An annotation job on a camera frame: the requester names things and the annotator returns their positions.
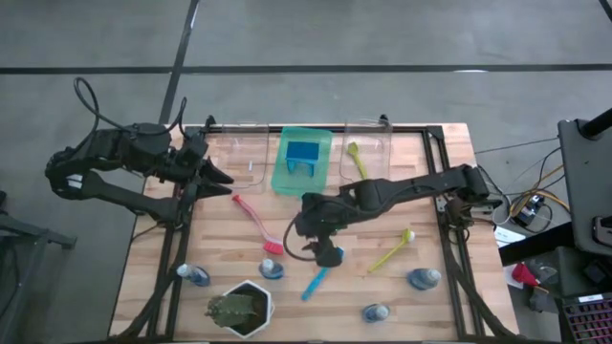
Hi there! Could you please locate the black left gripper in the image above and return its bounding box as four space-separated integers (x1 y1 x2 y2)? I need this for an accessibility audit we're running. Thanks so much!
162 142 235 200

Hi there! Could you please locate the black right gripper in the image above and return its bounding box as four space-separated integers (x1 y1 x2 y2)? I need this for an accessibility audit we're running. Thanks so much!
294 189 358 269

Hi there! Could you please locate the blue dish brush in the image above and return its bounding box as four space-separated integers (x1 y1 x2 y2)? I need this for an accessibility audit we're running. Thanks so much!
300 247 346 302

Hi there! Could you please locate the red dish brush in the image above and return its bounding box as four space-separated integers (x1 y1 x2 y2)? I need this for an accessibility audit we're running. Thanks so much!
231 193 287 256

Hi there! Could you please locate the blue Dawn dish soap bottle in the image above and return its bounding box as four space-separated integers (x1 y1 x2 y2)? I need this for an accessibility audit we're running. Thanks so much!
175 263 211 288
406 267 443 291
258 258 286 281
361 303 391 325

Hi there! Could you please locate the green dish brush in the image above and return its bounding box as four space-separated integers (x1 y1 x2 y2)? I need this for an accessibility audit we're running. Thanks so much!
367 228 416 274
346 140 369 182

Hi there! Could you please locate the blue sponge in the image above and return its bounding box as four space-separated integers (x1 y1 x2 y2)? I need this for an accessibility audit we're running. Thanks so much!
285 140 321 162

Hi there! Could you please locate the clear plastic bin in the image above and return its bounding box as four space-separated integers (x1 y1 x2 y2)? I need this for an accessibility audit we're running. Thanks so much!
338 118 394 185
212 121 271 188

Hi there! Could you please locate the teal plastic bin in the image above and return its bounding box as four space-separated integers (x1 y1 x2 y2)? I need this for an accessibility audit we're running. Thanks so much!
270 125 334 198

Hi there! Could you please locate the succulent in white hexagonal pot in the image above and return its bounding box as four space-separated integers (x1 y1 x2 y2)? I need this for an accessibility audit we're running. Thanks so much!
205 279 277 339

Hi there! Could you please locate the white paper sheet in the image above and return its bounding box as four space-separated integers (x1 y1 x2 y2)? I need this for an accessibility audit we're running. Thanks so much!
493 225 527 248

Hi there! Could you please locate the grey metal stand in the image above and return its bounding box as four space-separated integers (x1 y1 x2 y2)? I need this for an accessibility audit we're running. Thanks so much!
0 190 78 344

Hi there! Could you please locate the red object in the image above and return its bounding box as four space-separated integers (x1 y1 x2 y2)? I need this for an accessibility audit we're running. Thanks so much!
511 261 540 288

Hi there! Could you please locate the blue power adapter box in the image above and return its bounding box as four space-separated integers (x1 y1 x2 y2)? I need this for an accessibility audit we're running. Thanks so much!
514 194 546 228

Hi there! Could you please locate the black bar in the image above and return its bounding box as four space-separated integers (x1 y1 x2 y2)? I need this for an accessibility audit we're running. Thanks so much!
499 222 575 268

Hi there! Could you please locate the backlit keyboard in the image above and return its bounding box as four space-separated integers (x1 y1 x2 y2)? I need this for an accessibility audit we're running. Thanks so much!
562 293 612 344

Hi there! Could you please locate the black pole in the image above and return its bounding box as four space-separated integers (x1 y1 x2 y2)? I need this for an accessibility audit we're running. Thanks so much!
579 107 612 140

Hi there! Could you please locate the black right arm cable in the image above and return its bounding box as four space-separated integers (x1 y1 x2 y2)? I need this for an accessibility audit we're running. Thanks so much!
282 214 319 263

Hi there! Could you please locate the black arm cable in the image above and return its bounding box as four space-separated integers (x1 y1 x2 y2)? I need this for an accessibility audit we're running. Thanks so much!
282 214 319 263
73 77 188 138

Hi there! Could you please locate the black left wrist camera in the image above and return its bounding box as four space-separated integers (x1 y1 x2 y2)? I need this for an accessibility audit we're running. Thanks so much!
177 127 210 166

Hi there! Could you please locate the black metal table frame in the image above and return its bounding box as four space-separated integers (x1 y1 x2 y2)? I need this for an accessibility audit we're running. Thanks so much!
114 114 520 343

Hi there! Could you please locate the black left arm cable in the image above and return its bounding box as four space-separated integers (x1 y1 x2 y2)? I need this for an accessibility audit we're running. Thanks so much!
73 77 188 138

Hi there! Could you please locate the yellow cable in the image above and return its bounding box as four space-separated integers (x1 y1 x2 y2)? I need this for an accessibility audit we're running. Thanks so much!
509 164 573 216

